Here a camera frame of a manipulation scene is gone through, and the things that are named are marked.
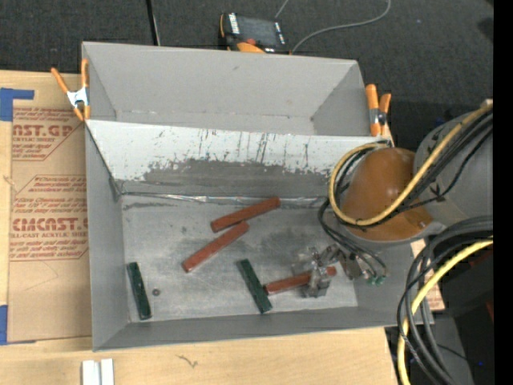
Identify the dark green flat block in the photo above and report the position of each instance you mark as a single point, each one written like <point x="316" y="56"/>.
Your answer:
<point x="139" y="291"/>
<point x="254" y="286"/>

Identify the grey metal bin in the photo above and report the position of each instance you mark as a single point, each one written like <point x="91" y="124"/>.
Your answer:
<point x="224" y="163"/>

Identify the red-brown block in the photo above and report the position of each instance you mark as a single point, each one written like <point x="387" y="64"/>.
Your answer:
<point x="285" y="283"/>
<point x="215" y="247"/>
<point x="245" y="214"/>

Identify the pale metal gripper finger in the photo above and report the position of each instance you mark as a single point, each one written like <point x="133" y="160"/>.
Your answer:
<point x="316" y="256"/>
<point x="318" y="286"/>

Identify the brown cardboard board, red print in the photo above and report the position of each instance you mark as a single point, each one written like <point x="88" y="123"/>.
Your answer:
<point x="48" y="279"/>

